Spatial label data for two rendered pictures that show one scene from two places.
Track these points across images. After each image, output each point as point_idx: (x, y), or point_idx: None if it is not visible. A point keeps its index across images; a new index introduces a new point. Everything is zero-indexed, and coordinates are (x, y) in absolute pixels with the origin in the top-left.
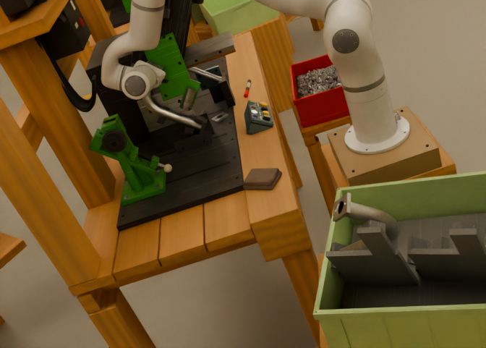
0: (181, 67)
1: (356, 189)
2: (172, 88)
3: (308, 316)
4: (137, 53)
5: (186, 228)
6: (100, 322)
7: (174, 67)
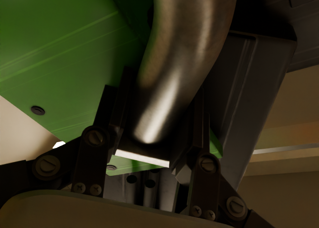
0: (18, 96)
1: None
2: None
3: None
4: (247, 104)
5: None
6: None
7: (51, 95)
